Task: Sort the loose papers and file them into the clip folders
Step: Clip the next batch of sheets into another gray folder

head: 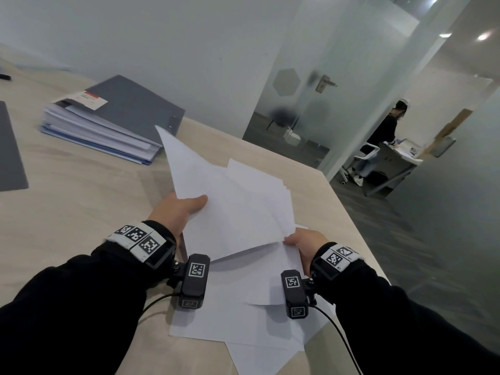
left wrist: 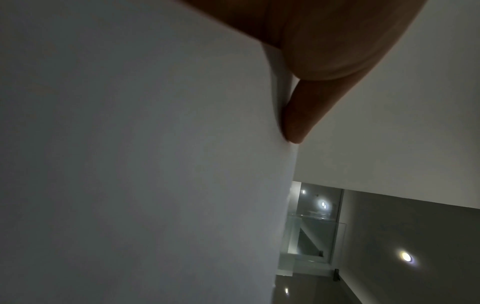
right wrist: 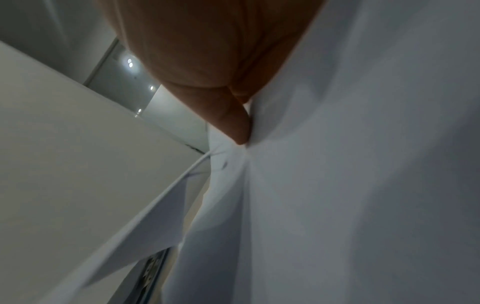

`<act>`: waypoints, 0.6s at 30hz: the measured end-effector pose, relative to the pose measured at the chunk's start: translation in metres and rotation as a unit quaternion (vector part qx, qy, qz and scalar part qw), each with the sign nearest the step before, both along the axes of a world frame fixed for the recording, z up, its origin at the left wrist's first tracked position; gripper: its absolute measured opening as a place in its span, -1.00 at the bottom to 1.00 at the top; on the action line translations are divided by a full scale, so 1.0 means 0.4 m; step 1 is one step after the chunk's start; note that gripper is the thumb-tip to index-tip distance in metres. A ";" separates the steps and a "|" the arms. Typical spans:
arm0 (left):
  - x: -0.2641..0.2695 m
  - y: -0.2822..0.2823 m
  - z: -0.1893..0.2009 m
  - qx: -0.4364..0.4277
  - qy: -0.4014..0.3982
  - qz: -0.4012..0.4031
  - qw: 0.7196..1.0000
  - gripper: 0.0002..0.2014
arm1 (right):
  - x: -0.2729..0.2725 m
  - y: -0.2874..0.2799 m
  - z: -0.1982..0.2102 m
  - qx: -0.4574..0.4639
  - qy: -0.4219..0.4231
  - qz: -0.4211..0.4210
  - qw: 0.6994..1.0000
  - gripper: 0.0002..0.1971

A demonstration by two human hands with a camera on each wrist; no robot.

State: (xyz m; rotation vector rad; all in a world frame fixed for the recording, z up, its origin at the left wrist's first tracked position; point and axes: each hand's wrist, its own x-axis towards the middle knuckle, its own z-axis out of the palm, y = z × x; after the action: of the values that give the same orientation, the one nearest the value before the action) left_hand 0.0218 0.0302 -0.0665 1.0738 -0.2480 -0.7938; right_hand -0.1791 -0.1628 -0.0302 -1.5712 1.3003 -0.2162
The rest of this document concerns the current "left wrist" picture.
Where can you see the person's left hand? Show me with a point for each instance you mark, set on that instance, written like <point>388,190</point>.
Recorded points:
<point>318,35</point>

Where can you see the pile of white paper sheets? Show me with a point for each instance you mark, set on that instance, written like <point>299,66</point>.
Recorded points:
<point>131,163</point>

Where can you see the frosted glass door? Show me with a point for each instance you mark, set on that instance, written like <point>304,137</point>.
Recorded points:
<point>318,234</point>

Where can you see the black door fitting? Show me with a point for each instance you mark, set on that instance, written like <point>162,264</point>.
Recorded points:
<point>336,274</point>

